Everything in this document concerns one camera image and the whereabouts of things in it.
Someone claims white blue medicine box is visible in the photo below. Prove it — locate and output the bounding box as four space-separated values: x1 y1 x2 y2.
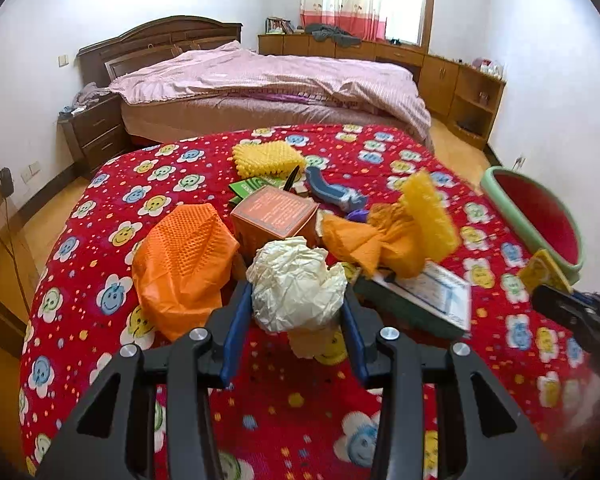
353 262 471 339

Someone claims yellow foam pad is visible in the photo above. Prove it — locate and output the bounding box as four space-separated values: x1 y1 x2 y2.
399 169 460 263
233 141 306 179

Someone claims orange foam net sleeve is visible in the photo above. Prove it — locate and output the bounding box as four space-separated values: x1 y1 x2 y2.
132 204 239 341

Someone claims purple plastic wrapper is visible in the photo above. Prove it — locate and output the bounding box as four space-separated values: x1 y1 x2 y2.
346 209 368 223

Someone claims dark wooden bed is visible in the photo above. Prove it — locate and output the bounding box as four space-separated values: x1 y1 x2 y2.
78 15 432 148

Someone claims yellow sponge piece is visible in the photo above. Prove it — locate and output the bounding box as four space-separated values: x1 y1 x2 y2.
517 249 573 295

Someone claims dark clothes pile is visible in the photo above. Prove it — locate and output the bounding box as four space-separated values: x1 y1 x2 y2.
304 23 362 48

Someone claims orange tissue paper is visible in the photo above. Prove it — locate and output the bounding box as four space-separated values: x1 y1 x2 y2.
321 204 426 278

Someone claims cream paper ball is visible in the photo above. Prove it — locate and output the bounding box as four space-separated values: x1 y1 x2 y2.
246 236 348 333

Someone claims photo frame on cabinet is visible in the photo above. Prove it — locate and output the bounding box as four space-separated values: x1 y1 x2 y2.
264 16 294 35

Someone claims blue plastic toy piece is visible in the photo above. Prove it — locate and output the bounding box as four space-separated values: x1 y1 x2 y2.
304 166 367 214

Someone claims long wooden side cabinet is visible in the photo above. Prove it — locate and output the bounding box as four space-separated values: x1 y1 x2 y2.
258 34 506 150

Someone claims dark wooden nightstand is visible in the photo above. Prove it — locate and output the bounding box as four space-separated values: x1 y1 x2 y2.
58 94 131 178

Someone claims green paper packet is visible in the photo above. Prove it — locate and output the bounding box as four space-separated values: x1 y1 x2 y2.
228 177 286 205

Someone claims black pen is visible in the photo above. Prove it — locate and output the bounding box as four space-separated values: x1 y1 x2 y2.
283 166 300 192

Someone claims red floral quilt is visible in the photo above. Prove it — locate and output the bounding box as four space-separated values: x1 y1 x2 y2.
18 125 592 479

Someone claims orange cardboard box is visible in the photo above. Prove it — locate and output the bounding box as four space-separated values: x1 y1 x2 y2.
230 185 318 262

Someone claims red green trash bin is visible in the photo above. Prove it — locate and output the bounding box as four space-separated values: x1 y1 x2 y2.
480 166 584 285

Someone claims black wall charger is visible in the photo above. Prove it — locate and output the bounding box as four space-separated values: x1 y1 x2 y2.
0 167 15 198

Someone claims pink duvet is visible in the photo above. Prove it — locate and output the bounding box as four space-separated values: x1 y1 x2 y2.
108 41 431 145

